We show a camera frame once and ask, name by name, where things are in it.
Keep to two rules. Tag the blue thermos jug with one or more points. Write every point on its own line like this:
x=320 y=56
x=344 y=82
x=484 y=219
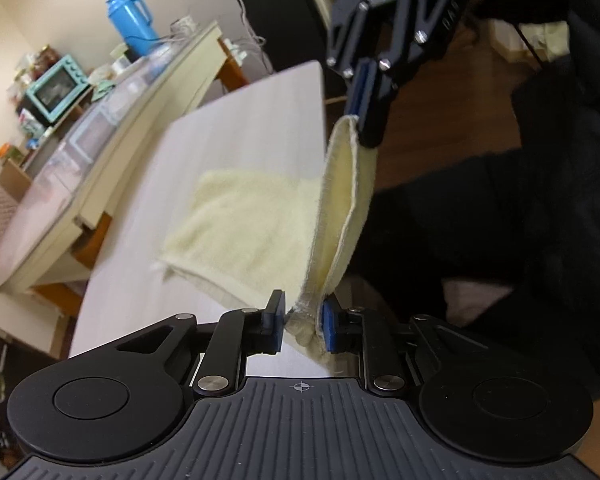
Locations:
x=130 y=22

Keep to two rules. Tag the pink quilted cloth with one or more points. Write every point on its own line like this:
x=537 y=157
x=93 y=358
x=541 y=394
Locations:
x=0 y=225

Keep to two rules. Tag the teal toaster oven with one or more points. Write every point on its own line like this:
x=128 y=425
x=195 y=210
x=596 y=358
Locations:
x=57 y=91

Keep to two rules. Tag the small cardboard box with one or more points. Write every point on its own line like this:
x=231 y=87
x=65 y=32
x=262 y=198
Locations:
x=11 y=175

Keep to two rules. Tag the pale pink cloth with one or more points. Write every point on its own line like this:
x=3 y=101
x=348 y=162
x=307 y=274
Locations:
x=475 y=305

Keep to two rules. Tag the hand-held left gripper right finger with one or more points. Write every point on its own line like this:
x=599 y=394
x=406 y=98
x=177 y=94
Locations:
x=330 y=329

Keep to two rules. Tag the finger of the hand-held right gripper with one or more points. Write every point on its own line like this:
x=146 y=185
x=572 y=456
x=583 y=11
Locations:
x=360 y=90
x=382 y=105

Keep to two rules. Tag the pale yellow towel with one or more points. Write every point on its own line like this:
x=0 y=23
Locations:
x=250 y=215

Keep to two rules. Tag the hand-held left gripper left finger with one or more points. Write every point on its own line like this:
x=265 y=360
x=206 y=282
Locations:
x=278 y=319

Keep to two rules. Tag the clear plastic storage box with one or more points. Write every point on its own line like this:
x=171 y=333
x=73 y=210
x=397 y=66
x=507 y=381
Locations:
x=110 y=110

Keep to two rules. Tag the person's black jacket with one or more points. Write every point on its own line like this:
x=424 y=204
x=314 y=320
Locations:
x=575 y=85

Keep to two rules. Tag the cream sideboard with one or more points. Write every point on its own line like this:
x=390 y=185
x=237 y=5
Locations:
x=105 y=160

